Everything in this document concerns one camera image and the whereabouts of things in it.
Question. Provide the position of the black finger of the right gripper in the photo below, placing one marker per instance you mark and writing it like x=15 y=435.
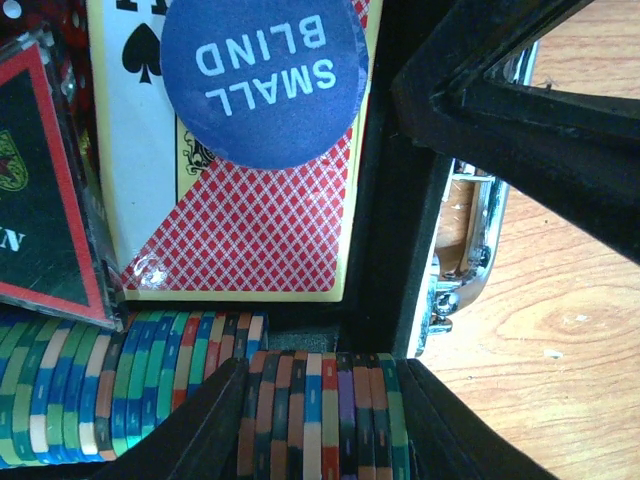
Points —
x=576 y=154

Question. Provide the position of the lower poker chip row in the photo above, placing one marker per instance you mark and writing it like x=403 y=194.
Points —
x=72 y=393

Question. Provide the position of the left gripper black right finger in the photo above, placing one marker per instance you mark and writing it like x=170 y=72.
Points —
x=447 y=440

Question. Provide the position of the small poker chip stack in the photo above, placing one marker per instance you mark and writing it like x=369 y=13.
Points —
x=323 y=416

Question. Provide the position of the red triangular dealer marker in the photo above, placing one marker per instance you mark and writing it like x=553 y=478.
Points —
x=56 y=252

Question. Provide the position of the red playing card box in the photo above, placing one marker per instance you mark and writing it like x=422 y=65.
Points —
x=188 y=225

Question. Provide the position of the blue round dealer button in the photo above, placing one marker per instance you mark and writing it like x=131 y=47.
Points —
x=265 y=84

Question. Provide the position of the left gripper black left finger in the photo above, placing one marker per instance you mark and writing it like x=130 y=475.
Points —
x=198 y=440

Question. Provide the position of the aluminium poker case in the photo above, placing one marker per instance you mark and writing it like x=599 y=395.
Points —
x=389 y=291

